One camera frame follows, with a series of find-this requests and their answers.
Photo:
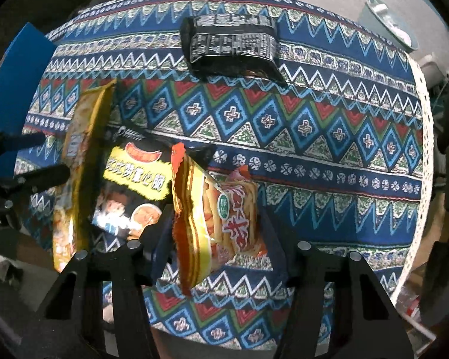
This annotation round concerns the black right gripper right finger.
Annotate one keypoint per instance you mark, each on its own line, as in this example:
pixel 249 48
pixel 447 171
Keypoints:
pixel 365 322

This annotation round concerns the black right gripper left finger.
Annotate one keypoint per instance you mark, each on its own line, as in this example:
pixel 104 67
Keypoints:
pixel 71 316

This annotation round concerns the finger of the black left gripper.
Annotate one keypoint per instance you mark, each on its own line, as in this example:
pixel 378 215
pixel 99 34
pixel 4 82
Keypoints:
pixel 15 143
pixel 38 180

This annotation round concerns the long yellow snack packet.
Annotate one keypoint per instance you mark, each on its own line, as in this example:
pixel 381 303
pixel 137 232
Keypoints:
pixel 81 152

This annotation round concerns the black yellow noodle snack bag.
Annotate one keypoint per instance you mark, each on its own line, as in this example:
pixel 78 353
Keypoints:
pixel 135 185

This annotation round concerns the orange yellow striped snack bag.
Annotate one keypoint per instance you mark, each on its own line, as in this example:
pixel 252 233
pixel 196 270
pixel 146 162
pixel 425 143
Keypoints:
pixel 214 221

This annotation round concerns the black snack bag white text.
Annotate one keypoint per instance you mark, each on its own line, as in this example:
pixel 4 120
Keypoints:
pixel 232 45

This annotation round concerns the blue cardboard storage box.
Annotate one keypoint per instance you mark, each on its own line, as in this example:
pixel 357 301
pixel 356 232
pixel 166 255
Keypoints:
pixel 21 69

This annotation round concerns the blue patterned tablecloth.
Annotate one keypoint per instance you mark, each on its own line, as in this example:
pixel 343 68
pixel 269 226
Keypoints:
pixel 342 152

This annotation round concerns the light blue waste bin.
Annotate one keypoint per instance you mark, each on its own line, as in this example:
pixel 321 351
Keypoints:
pixel 381 20

